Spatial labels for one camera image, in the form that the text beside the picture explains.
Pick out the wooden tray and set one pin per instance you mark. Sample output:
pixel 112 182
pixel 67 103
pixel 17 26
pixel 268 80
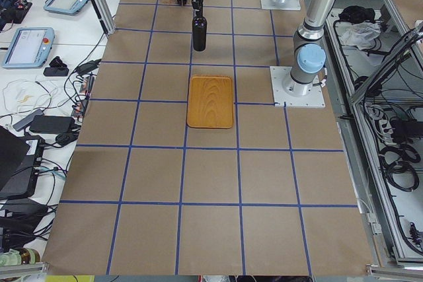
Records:
pixel 210 102

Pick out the teach pendant near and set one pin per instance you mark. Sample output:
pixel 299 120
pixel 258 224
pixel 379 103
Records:
pixel 29 48

